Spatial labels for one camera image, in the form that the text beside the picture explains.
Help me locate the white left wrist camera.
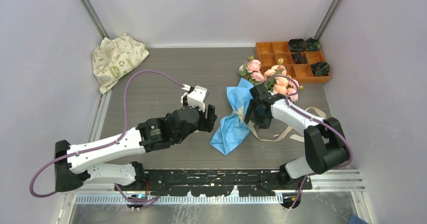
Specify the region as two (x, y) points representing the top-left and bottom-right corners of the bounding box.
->
(181, 84), (208, 112)

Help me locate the dark rolled fabric item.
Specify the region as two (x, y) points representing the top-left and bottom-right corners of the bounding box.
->
(310, 61), (330, 77)
(288, 38), (307, 52)
(305, 38), (320, 52)
(291, 52), (308, 64)

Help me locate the purple cable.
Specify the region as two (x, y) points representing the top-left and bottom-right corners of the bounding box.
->
(29, 70), (188, 210)
(265, 74), (354, 211)

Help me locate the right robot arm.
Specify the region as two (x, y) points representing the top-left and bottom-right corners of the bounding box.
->
(244, 97), (352, 189)

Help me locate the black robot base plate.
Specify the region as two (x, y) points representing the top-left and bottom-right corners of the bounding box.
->
(120, 169), (312, 197)

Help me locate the blue wrapping paper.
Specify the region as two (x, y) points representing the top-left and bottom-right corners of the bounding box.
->
(209, 78), (254, 156)

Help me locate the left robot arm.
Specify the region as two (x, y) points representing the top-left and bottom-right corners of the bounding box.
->
(54, 104), (218, 192)

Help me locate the patterned cream cloth bag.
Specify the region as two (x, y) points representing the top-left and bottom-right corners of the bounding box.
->
(92, 34), (150, 95)

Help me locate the metal corner rail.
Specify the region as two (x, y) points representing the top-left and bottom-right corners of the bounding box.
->
(314, 0), (343, 40)
(80, 0), (109, 38)

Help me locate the wooden compartment tray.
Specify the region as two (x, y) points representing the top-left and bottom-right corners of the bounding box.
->
(255, 41), (331, 84)

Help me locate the pink flower bouquet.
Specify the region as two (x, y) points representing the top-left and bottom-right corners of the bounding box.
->
(237, 56), (304, 103)

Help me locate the metal corner rail left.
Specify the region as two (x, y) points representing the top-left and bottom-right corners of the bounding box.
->
(80, 0), (109, 38)

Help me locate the beige printed ribbon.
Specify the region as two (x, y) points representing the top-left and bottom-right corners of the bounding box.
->
(233, 106), (327, 142)

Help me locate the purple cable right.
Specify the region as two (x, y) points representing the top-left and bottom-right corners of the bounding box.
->
(265, 74), (354, 211)

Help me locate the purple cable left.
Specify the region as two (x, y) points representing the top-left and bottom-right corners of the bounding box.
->
(29, 70), (188, 210)

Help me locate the metal corner rail right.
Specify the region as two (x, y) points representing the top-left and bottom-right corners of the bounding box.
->
(314, 0), (343, 40)

